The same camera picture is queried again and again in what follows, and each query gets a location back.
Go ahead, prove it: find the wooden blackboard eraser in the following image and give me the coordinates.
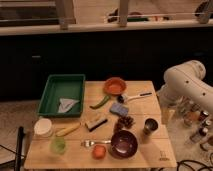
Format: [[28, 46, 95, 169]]
[[85, 116, 108, 131]]

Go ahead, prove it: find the black chair frame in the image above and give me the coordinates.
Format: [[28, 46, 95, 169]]
[[0, 126, 25, 171]]

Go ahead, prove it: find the yellow banana toy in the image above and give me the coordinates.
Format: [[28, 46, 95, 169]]
[[56, 123, 81, 137]]

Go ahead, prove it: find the dark purple bowl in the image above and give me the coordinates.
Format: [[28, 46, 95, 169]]
[[109, 130, 138, 159]]

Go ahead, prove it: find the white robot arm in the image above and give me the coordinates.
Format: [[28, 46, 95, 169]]
[[157, 60, 213, 114]]

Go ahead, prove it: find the pine cone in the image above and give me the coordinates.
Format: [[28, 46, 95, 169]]
[[114, 116, 134, 132]]

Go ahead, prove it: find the green chili pepper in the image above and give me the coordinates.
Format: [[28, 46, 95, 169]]
[[90, 95, 110, 109]]

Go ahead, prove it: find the green plastic tray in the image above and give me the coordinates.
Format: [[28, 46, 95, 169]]
[[38, 74, 85, 118]]

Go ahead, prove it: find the metal cup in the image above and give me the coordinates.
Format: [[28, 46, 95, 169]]
[[143, 118, 158, 135]]

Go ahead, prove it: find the white paper cup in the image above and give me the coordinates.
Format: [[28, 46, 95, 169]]
[[34, 118, 53, 137]]

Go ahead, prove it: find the green plastic cup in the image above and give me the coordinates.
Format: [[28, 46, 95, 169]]
[[50, 137, 66, 154]]

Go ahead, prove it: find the blue sponge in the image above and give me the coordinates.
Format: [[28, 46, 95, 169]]
[[109, 103, 129, 116]]

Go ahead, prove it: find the orange bowl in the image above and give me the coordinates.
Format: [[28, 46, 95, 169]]
[[103, 77, 126, 95]]

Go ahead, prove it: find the orange tomato toy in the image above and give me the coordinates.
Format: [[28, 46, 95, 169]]
[[92, 145, 106, 159]]

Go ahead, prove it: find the silver fork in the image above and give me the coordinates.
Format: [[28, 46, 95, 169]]
[[81, 140, 111, 147]]

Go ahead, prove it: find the grey folded cloth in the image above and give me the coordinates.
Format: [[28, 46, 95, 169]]
[[58, 98, 78, 113]]

